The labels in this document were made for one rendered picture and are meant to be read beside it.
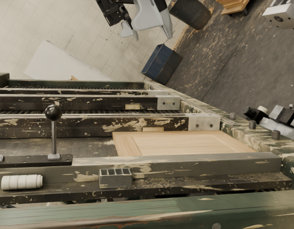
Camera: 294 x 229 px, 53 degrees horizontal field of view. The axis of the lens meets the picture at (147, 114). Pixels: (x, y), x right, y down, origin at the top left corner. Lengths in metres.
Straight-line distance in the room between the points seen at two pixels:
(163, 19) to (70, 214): 0.34
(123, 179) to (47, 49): 4.13
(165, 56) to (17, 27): 2.81
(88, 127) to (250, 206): 0.65
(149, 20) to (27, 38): 5.71
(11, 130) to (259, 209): 0.80
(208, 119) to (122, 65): 5.07
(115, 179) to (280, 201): 0.33
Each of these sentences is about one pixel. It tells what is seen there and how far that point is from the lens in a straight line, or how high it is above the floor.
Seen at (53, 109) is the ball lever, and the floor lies 1.45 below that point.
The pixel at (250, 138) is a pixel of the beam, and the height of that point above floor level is 0.90.
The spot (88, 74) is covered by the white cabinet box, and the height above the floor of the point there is 1.24.
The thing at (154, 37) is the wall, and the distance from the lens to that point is 6.21.
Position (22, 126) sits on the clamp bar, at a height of 1.51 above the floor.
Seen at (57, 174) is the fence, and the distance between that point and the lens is 0.70.
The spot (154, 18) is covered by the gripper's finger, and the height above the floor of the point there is 1.39.
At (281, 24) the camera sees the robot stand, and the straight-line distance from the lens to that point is 1.20.
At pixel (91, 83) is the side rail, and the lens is 2.53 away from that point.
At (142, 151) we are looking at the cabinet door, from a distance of 0.86.
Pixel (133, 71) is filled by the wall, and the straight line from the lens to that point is 6.15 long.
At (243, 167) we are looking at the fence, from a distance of 0.80.
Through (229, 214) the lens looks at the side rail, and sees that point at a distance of 0.52.
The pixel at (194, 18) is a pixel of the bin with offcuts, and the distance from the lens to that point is 5.30.
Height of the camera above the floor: 1.46
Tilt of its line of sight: 16 degrees down
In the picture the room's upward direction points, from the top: 59 degrees counter-clockwise
